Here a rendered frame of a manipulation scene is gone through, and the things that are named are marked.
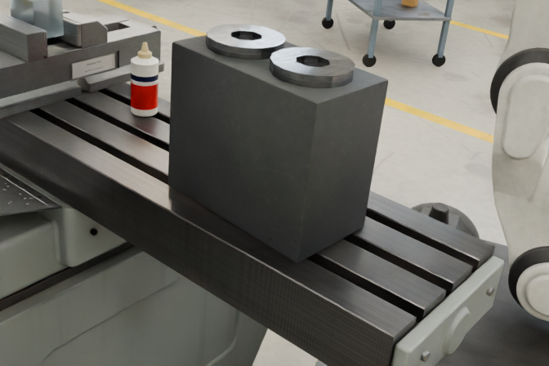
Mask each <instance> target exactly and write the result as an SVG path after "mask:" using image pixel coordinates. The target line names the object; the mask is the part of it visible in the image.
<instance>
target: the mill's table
mask: <svg viewBox="0 0 549 366"><path fill-rule="evenodd" d="M169 132H170V102H169V101H167V100H164V99H162V98H160V97H158V112H157V113H156V114H155V115H153V116H150V117H139V116H136V115H134V114H133V113H132V112H131V84H129V83H121V84H119V85H115V86H112V87H107V88H104V89H101V90H98V91H93V92H89V91H84V90H82V95H81V96H76V97H73V98H70V99H67V100H62V101H59V102H56V103H53V104H50V105H45V106H42V107H39V108H36V109H31V110H28V111H25V112H22V113H19V114H14V115H11V116H8V117H5V118H0V163H2V164H4V165H5V166H7V167H9V168H10V169H11V170H13V171H14V172H17V173H18V174H20V175H22V176H23V177H24V178H26V179H28V180H29V181H31V182H33V183H34V184H35V185H38V186H39V187H41V188H42V189H44V190H45V191H47V192H48V193H50V194H52V195H54V196H55V197H57V198H58V199H60V200H62V201H63V202H65V203H67V204H68V205H69V206H71V207H72V208H75V209H76V210H78V211H79V212H81V213H82V214H84V215H86V216H88V217H89V218H91V219H92V220H93V221H95V222H97V223H99V224H100V225H102V226H104V227H105V228H106V229H108V230H110V231H112V232H113V233H115V234H116V235H118V236H119V237H121V238H123V239H125V240H126V241H128V242H129V243H131V244H133V245H134V246H136V247H137V248H139V249H140V250H142V251H143V252H146V253H147V254H149V255H150V256H152V257H153V258H155V259H157V260H158V261H160V262H162V263H163V264H164V265H166V266H168V267H170V268H171V269H173V270H174V271H176V272H177V273H179V274H181V275H183V276H184V277H186V278H187V279H189V280H190V281H192V282H194V283H196V284H197V285H198V286H200V287H201V288H204V289H205V290H207V291H208V292H210V293H211V294H213V295H214V296H216V297H218V298H220V299H221V300H222V301H224V302H226V303H228V304H229V305H231V306H233V307H234V308H235V309H237V310H239V311H241V312H242V313H244V314H245V315H247V316H248V317H250V318H252V319H254V320H255V321H257V322H258V323H259V324H261V325H263V326H265V327H266V328H268V329H269V330H271V331H272V332H274V333H276V334H278V335H279V336H281V337H282V338H284V339H285V340H287V341H289V342H291V343H292V344H293V345H295V346H297V347H299V348H300V349H302V350H303V351H305V352H306V353H308V354H309V355H312V356H313V357H315V358H316V359H318V360H319V361H321V362H323V363H324V364H326V365H327V366H436V365H437V364H438V363H439V362H440V361H441V360H442V359H443V358H444V357H445V356H446V355H447V354H449V355H450V354H452V353H453V352H454V351H455V350H456V349H457V348H458V347H459V345H460V344H461V342H462V340H463V338H464V337H465V335H466V333H467V332H468V331H469V330H470V329H471V328H472V327H473V326H474V325H475V324H476V323H477V322H478V321H479V320H480V318H481V317H482V316H483V315H484V314H485V313H486V312H487V311H488V310H489V309H490V308H491V307H492V306H493V301H494V298H495V294H496V291H497V288H498V283H499V279H500V277H501V273H502V268H503V266H504V260H502V259H500V258H498V257H495V256H493V252H494V249H495V246H494V245H492V244H491V243H487V242H485V241H484V240H481V239H478V238H476V237H474V236H472V235H470V234H467V233H465V232H463V231H460V230H458V229H456V228H453V227H452V226H450V225H446V224H445V223H443V222H441V221H437V220H436V219H434V218H431V217H429V216H426V215H424V214H422V213H420V212H417V211H415V210H413V209H411V208H408V207H406V206H404V205H402V204H400V203H397V202H395V201H393V200H391V199H388V198H386V197H384V196H381V195H379V194H376V193H374V192H372V191H371V190H370V192H369V197H368V206H367V211H366V216H365V221H364V226H363V228H361V229H359V230H357V231H356V232H354V233H352V234H349V235H348V236H346V237H345V238H343V239H340V240H339V241H337V242H335V243H333V244H331V245H330V246H328V247H326V248H324V249H323V250H321V251H319V252H317V253H315V254H314V255H312V256H310V257H307V258H306V259H305V260H303V261H300V262H295V261H293V260H291V259H289V258H288V257H286V256H285V255H283V254H281V253H280V252H278V251H276V250H274V249H273V248H271V247H270V246H268V245H266V244H265V243H263V242H262V241H260V240H259V239H256V238H255V237H253V236H251V235H250V234H249V233H247V232H245V231H244V230H241V229H240V228H239V227H237V226H236V225H233V224H232V223H230V222H229V221H227V220H226V219H224V218H222V217H221V216H218V215H217V214H216V213H215V212H212V211H211V210H209V209H207V208H206V207H204V206H203V205H201V204H199V203H197V202H196V201H194V200H193V199H191V198H189V197H188V196H186V195H184V194H182V193H181V192H180V191H178V190H176V189H174V188H173V187H171V186H170V185H169V184H168V160H169Z"/></svg>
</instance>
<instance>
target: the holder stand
mask: <svg viewBox="0 0 549 366"><path fill-rule="evenodd" d="M387 87H388V80H387V79H386V78H383V77H380V76H377V75H375V74H371V73H369V72H367V71H364V70H362V69H358V68H355V63H354V62H353V61H352V60H351V59H350V58H348V57H346V56H343V55H341V54H339V53H336V52H333V51H327V50H323V49H317V48H311V47H299V46H297V45H294V44H292V43H290V42H286V38H285V37H284V36H283V35H282V34H281V33H279V32H277V31H275V30H273V29H268V28H266V27H262V26H257V25H241V24H230V25H218V26H216V27H212V28H210V29H209V30H208V31H207V35H203V36H198V37H194V38H187V39H182V40H179V41H175V42H173V43H172V73H171V102H170V132H169V160H168V184H169V185H170V186H171V187H173V188H174V189H176V190H178V191H180V192H181V193H182V194H184V195H186V196H188V197H189V198H191V199H193V200H194V201H196V202H197V203H199V204H201V205H203V206H204V207H206V208H207V209H209V210H211V211H212V212H215V213H216V214H217V215H218V216H221V217H222V218H224V219H226V220H227V221H229V222H230V223H232V224H233V225H236V226H237V227H239V228H240V229H241V230H244V231H245V232H247V233H249V234H250V235H251V236H253V237H255V238H256V239H259V240H260V241H262V242H263V243H265V244H266V245H268V246H270V247H271V248H273V249H274V250H276V251H278V252H280V253H281V254H283V255H285V256H286V257H288V258H289V259H291V260H293V261H295V262H300V261H303V260H305V259H306V258H307V257H310V256H312V255H314V254H315V253H317V252H319V251H321V250H323V249H324V248H326V247H328V246H330V245H331V244H333V243H335V242H337V241H339V240H340V239H343V238H345V237H346V236H348V235H349V234H352V233H354V232H356V231H357V230H359V229H361V228H363V226H364V221H365V216H366V211H367V206H368V197H369V192H370V187H371V182H372V177H373V169H374V163H375V158H376V153H377V144H378V139H379V135H380V130H381V125H382V115H383V110H384V105H385V100H386V92H387Z"/></svg>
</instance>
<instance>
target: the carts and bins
mask: <svg viewBox="0 0 549 366"><path fill-rule="evenodd" d="M348 1H350V2H351V3H353V4H354V5H355V6H356V7H358V8H359V9H360V10H361V11H363V12H364V13H365V14H367V15H368V16H369V17H371V18H372V24H371V30H370V35H369V41H368V51H367V54H366V55H364V57H363V59H362V61H363V64H364V65H365V66H366V67H372V66H374V65H375V64H376V61H377V60H376V57H375V56H374V55H373V53H374V48H375V43H376V37H377V28H378V22H379V20H384V22H383V25H384V27H385V28H387V29H393V28H394V26H395V20H439V21H443V24H442V29H441V33H440V40H439V45H438V49H437V53H436V54H435V55H434V56H433V58H432V63H433V65H435V66H437V67H440V66H442V65H443V64H444V63H445V56H444V48H445V43H446V39H447V35H448V31H449V24H450V21H451V20H452V18H451V15H452V11H453V4H454V0H447V4H446V8H445V13H443V12H442V11H440V10H438V9H436V8H435V7H433V6H432V5H430V4H429V3H427V2H425V1H423V0H348ZM332 9H333V0H328V2H327V9H326V16H325V17H324V18H323V19H322V26H323V27H324V28H325V29H330V28H332V26H333V19H332V18H331V16H332Z"/></svg>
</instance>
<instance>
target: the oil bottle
mask: <svg viewBox="0 0 549 366"><path fill-rule="evenodd" d="M131 112H132V113H133V114H134V115H136V116H139V117H150V116H153V115H155V114H156V113H157V112H158V59H156V58H154V57H152V52H151V51H149V48H148V45H147V42H143V45H142V48H141V51H139V52H138V56H136V57H133V58H132V59H131Z"/></svg>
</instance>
